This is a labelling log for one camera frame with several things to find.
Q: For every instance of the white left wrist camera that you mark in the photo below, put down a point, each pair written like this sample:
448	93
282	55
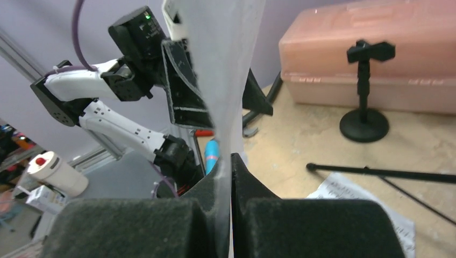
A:
173	20

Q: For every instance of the white canister with red cap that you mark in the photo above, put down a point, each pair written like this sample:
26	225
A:
55	171

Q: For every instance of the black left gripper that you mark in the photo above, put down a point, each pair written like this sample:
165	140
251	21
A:
174	72

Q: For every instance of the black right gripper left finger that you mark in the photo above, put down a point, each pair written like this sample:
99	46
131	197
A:
159	227

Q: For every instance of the black microphone desk stand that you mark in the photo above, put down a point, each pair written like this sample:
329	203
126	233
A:
364	124

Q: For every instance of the black folding music stand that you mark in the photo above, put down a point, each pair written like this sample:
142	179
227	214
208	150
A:
384	174

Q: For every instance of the pink translucent plastic case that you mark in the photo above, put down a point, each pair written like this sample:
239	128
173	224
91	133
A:
405	49

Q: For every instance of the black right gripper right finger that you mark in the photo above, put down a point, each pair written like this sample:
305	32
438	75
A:
265	225

